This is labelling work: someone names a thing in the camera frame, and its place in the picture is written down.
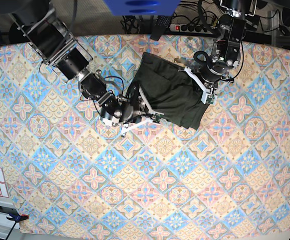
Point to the white power strip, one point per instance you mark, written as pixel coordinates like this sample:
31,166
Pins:
188,29

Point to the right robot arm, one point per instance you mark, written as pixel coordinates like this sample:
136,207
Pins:
58,48

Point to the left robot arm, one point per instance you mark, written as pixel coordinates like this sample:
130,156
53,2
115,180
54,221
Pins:
227,52

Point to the black remote control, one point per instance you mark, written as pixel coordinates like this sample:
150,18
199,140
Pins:
162,23

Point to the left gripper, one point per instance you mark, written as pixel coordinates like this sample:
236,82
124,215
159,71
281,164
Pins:
207,80

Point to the green long-sleeve T-shirt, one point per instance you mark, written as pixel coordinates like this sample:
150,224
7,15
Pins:
170,91

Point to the colourful patterned tablecloth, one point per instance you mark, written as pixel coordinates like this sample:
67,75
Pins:
76,177

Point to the blue clamp bottom left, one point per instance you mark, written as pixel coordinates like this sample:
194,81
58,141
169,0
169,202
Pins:
16,218

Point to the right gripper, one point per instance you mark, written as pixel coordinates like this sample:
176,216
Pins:
135,105

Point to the black round stool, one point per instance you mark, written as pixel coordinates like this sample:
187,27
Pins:
15,36

